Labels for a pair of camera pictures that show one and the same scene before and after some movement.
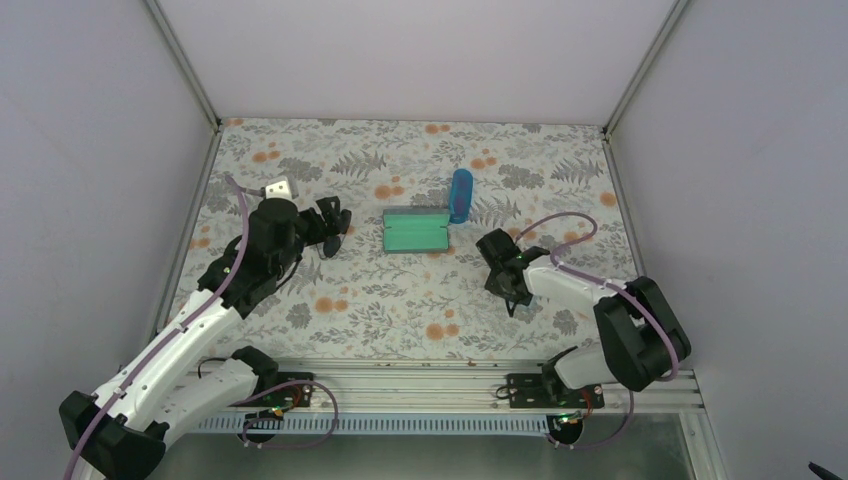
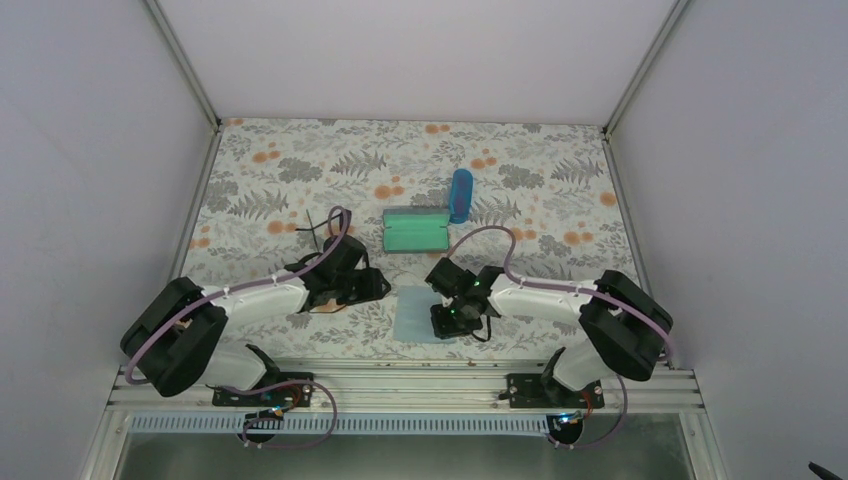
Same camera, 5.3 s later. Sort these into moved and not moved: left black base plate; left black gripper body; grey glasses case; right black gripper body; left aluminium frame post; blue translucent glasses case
Moved: left black gripper body; right black gripper body
Not moved: blue translucent glasses case; grey glasses case; left aluminium frame post; left black base plate
